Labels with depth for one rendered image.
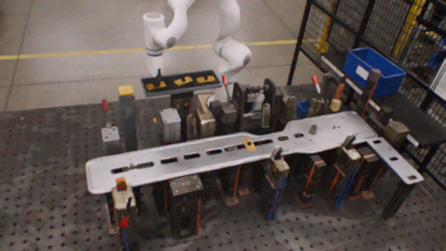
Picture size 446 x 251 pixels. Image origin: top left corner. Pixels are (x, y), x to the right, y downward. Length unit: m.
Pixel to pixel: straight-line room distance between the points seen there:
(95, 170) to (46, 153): 0.62
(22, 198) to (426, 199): 2.01
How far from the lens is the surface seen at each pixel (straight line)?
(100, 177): 1.55
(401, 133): 1.96
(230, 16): 1.85
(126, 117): 1.78
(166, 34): 1.51
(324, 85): 1.90
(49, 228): 1.82
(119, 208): 1.36
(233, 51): 1.95
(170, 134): 1.65
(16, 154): 2.21
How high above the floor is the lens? 2.13
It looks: 40 degrees down
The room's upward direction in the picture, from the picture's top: 7 degrees clockwise
